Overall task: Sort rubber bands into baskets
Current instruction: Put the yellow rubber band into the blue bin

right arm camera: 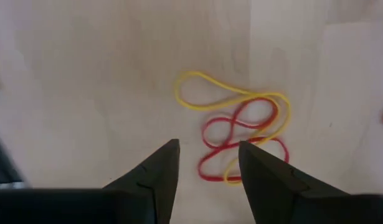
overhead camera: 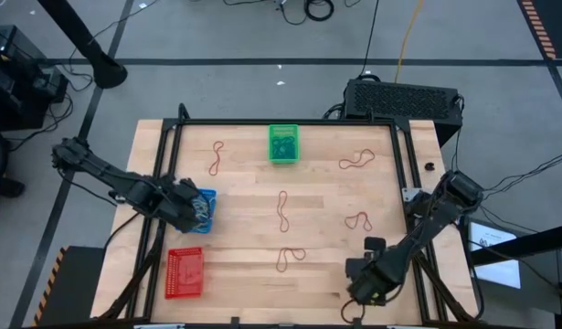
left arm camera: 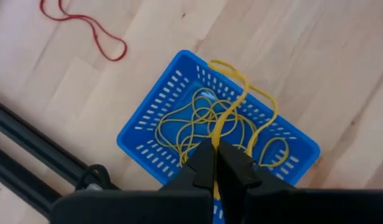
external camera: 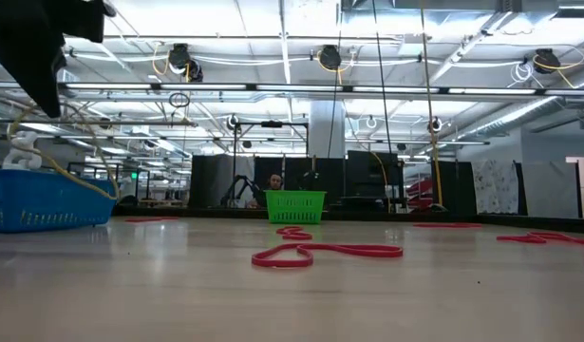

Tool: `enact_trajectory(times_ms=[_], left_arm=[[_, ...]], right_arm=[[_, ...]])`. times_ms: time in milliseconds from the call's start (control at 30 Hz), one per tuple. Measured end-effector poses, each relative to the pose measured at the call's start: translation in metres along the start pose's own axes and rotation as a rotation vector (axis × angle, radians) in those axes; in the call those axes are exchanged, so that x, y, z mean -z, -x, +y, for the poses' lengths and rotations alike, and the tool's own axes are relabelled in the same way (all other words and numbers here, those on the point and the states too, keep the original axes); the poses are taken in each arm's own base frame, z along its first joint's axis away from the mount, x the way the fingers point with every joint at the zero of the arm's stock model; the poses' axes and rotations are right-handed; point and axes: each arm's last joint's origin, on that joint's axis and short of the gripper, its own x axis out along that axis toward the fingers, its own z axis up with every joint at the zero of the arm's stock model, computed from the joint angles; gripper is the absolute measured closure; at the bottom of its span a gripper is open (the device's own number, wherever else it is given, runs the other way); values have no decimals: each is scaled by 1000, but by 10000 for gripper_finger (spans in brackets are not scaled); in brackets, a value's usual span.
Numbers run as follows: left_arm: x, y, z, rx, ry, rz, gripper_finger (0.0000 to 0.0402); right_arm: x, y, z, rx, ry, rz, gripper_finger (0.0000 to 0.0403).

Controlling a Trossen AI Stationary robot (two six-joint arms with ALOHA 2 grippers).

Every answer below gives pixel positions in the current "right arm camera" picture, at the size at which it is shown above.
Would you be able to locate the yellow rubber band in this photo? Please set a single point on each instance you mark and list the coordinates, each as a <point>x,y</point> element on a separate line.
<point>194,107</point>

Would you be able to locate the red rubber band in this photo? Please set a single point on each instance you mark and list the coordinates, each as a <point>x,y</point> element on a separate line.
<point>210,177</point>

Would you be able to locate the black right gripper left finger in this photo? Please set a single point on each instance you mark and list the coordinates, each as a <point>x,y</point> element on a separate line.
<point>166,186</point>

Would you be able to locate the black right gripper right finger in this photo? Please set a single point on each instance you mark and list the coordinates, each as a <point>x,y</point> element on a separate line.
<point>266,193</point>

